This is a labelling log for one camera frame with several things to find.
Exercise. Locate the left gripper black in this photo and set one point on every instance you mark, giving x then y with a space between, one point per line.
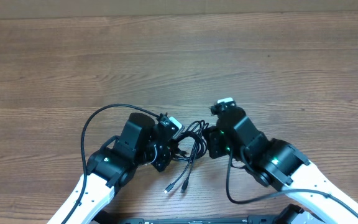
165 153

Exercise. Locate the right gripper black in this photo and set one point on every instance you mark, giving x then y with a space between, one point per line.
213 137

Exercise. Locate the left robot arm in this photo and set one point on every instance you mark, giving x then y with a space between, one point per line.
143 140

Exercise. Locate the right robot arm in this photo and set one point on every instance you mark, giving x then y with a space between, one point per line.
276 163

